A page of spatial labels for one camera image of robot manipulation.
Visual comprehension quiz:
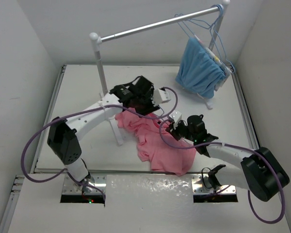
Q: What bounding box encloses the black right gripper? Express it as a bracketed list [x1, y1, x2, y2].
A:
[166, 119, 196, 142]

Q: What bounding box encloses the pink t shirt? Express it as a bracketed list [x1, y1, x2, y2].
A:
[115, 111, 196, 176]

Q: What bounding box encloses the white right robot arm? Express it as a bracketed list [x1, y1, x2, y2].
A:
[167, 112, 290, 202]

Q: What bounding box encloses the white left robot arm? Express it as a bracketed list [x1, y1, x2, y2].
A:
[47, 76, 158, 183]

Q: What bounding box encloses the blue t shirt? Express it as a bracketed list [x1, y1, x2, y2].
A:
[176, 37, 226, 99]

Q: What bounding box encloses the patterned garment on hanger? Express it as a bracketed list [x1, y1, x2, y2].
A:
[194, 35, 232, 91]

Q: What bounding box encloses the white clothes rack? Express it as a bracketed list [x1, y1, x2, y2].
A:
[89, 0, 231, 146]

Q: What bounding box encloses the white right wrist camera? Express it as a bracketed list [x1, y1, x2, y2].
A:
[168, 110, 182, 128]

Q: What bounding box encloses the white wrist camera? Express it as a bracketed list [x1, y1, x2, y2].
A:
[151, 89, 171, 106]
[168, 110, 182, 128]

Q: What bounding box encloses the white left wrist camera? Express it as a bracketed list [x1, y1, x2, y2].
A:
[151, 89, 171, 106]

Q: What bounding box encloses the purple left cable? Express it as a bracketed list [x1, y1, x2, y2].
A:
[20, 86, 179, 202]

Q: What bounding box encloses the purple cable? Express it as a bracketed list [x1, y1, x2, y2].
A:
[20, 86, 179, 202]
[159, 118, 286, 224]

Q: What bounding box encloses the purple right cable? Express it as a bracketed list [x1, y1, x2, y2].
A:
[159, 118, 286, 224]

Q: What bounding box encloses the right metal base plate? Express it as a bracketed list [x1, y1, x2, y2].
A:
[191, 173, 236, 196]

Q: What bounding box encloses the metal base plate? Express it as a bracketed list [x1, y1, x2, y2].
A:
[191, 173, 236, 196]
[62, 173, 107, 196]

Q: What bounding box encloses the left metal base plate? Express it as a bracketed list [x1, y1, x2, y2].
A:
[62, 173, 107, 196]

